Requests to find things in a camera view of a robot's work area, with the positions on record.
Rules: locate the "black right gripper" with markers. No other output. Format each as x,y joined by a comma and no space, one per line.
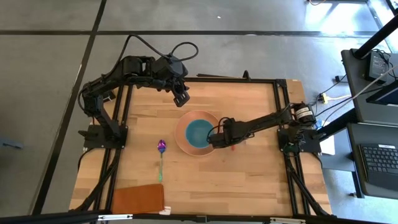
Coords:
231,132

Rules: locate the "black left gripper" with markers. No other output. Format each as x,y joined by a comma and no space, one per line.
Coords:
171,70

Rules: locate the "teal bowl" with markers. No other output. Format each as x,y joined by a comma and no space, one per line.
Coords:
196,133

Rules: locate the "orange round plate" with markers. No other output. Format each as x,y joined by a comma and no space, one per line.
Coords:
182,137

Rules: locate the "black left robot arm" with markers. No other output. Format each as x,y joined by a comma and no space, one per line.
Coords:
112,84

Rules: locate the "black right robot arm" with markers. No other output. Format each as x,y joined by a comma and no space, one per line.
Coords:
273,119

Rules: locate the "small white tag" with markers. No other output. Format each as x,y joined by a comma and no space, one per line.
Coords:
165,211

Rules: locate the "white paper sheet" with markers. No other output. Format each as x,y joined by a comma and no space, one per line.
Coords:
328,146

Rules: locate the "yellow plug connector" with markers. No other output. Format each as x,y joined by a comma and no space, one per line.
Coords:
325,98

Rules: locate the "grey equipment cart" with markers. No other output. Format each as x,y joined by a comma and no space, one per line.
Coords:
360,99

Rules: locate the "black computer keyboard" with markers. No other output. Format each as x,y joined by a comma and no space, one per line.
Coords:
381,165

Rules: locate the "black power adapter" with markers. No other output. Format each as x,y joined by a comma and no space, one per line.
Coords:
377,65

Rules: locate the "black diagonal pole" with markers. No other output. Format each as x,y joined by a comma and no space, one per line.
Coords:
377,35

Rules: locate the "black metal table frame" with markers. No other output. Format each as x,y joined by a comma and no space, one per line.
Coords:
217,79

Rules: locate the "small black camera mount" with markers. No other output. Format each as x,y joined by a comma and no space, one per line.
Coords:
107,98

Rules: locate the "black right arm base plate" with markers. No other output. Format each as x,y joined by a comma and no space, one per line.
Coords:
308,143

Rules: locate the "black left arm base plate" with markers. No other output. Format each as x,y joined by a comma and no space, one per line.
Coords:
93,140

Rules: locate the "silver frame bracket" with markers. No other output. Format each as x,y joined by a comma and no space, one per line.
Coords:
286,221
115,217

